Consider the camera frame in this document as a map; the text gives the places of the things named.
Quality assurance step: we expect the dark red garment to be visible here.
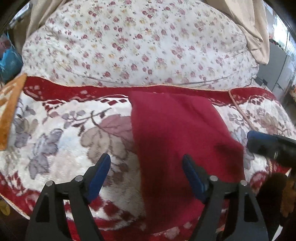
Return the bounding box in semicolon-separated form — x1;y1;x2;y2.
129;91;244;233

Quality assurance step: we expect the person's right hand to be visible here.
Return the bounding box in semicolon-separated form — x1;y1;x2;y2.
280;173;295;218

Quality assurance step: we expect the grey cabinet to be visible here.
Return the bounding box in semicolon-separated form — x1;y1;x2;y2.
256;42;295;98

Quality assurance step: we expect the red white plush blanket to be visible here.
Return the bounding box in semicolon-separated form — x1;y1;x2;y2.
1;77;295;240

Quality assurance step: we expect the beige curtain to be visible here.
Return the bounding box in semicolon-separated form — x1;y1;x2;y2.
207;0;270;65

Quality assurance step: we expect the white floral quilt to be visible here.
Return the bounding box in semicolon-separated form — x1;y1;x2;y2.
22;1;259;89

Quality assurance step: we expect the blue plastic bag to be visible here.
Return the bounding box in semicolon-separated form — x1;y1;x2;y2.
0;33;23;84

